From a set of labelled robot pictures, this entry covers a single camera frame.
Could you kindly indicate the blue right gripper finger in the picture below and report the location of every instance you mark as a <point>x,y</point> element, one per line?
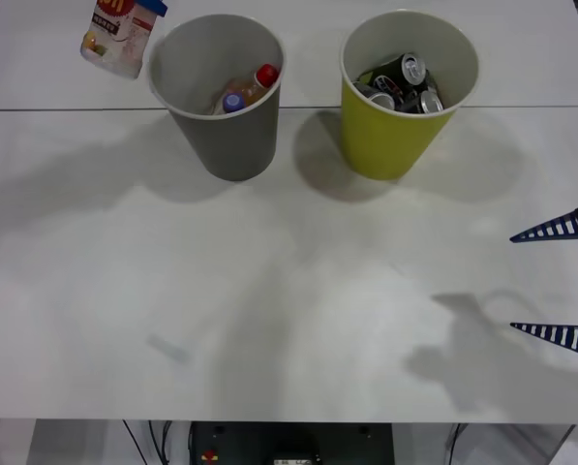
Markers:
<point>567,335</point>
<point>567,225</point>

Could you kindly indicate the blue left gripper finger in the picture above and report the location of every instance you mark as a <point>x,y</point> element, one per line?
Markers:
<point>158,8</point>

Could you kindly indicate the clear bottle with pink label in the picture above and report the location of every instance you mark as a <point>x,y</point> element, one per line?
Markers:
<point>119,48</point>

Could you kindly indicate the bottle with purple cap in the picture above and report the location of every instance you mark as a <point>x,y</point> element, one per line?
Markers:
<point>234,102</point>

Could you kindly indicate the orange bottle with red cap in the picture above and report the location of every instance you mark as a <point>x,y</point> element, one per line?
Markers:
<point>251,89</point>

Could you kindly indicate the grey plastic waste bin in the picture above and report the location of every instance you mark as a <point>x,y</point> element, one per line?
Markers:
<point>235,140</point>

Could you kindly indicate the silver-topped drink can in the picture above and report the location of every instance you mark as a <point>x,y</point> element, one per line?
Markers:
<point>431,102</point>
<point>382,99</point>

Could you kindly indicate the yellow-green plastic waste bin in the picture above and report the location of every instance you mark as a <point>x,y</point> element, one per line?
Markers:
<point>385,140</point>

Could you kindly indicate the black can with silver top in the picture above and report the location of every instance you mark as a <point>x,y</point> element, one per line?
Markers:
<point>412,68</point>

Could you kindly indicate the black can with red print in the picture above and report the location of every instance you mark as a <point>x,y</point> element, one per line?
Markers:
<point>390,85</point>

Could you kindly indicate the black robot torso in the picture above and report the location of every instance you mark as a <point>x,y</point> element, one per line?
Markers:
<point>288,443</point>

